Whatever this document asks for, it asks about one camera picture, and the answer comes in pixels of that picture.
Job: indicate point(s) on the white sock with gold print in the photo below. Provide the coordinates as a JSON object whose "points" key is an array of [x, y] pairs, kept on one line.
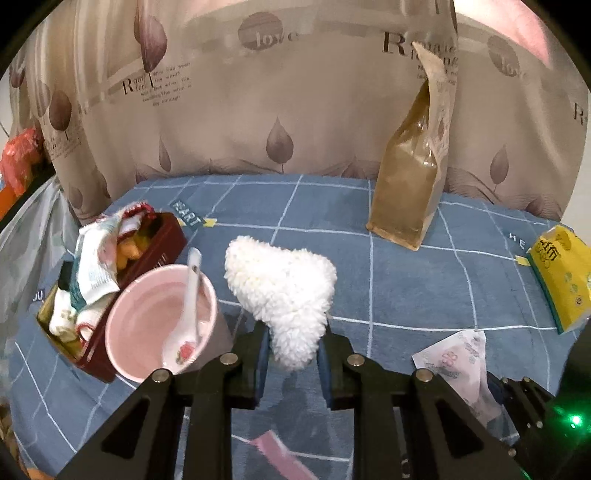
{"points": [[64, 318]]}

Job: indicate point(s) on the translucent plastic bag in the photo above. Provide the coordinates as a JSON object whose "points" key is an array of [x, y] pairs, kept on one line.
{"points": [[27, 258]]}

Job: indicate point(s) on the beige leaf print curtain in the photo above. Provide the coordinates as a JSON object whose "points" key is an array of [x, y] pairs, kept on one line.
{"points": [[277, 69]]}

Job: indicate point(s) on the pink ceramic mug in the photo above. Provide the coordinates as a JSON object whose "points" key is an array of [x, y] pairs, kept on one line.
{"points": [[138, 323]]}

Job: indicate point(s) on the white floral packet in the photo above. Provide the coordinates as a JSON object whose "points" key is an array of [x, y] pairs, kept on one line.
{"points": [[457, 364]]}

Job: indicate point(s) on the white fluffy sock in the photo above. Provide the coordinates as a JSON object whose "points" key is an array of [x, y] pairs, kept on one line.
{"points": [[286, 295]]}

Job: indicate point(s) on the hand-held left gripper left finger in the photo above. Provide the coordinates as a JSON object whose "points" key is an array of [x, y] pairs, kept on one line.
{"points": [[262, 369]]}

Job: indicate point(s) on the orange soft toy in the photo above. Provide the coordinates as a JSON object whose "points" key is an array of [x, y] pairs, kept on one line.
{"points": [[127, 254]]}

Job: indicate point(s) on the white printed plastic packet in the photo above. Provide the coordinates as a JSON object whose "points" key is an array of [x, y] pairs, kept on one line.
{"points": [[99, 258]]}

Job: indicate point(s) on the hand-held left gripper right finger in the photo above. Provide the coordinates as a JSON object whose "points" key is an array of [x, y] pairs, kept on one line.
{"points": [[323, 374]]}

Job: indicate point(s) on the brown paper bag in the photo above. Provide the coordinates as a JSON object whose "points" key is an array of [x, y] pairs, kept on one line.
{"points": [[401, 203]]}

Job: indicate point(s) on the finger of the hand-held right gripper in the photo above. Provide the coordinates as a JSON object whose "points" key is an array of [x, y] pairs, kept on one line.
{"points": [[533, 397], [510, 415]]}

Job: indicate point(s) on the pink comb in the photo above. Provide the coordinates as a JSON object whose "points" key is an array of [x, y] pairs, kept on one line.
{"points": [[281, 454]]}

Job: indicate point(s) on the red metal tin box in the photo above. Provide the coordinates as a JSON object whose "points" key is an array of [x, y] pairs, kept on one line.
{"points": [[157, 251]]}

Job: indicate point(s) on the orange packages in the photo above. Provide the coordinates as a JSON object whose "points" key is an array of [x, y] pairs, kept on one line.
{"points": [[18, 157]]}

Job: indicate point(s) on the yellow tissue pack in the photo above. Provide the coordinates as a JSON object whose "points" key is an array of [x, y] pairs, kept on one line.
{"points": [[563, 281]]}

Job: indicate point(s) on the white ceramic spoon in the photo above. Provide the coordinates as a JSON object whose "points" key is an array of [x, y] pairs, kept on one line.
{"points": [[184, 318]]}

